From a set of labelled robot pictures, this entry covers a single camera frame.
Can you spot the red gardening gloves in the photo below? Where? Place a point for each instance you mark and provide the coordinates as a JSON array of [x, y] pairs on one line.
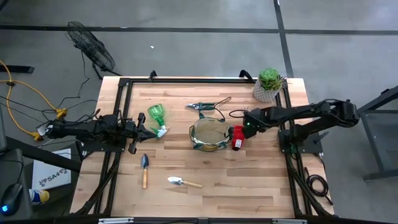
[[237, 137]]

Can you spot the black flat floor bar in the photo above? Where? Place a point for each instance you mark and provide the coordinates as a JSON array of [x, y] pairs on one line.
[[15, 69]]

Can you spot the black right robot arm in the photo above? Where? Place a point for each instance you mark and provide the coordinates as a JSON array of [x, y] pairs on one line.
[[311, 109]]

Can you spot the white printed cardboard box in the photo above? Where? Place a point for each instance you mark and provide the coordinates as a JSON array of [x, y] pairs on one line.
[[53, 177]]

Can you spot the grey metal table frame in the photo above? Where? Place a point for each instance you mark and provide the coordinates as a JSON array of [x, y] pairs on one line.
[[382, 175]]

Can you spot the succulent in white patterned pot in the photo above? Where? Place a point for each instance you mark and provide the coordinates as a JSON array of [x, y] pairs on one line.
[[269, 80]]

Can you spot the black aluminium table frame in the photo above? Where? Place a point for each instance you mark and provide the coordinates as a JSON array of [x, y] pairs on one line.
[[186, 80]]

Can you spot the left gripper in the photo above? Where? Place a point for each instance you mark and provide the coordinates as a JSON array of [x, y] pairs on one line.
[[133, 130]]

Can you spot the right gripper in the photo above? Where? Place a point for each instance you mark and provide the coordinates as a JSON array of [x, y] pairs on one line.
[[253, 121]]

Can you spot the black floor fan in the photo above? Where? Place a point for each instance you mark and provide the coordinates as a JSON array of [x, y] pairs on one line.
[[91, 46]]

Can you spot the black computer mouse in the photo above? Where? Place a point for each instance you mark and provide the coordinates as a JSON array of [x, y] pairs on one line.
[[12, 199]]

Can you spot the beige gardening bag green trim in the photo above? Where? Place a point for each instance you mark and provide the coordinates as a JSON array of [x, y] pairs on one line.
[[211, 132]]

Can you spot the green plastic spray bottle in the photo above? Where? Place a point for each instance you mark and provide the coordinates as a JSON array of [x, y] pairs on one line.
[[156, 112]]

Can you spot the silver aluminium bracket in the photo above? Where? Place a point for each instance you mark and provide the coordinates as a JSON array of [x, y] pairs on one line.
[[115, 220], [289, 221]]

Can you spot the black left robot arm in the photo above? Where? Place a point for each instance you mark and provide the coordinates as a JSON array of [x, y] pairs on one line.
[[81, 129]]

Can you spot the white power adapter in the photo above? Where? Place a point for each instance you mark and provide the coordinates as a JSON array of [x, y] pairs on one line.
[[43, 130]]

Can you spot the yellow white blue object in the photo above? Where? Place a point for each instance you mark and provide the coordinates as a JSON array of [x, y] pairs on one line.
[[43, 196]]

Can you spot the black desk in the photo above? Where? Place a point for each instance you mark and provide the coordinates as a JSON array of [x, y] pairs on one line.
[[9, 165]]

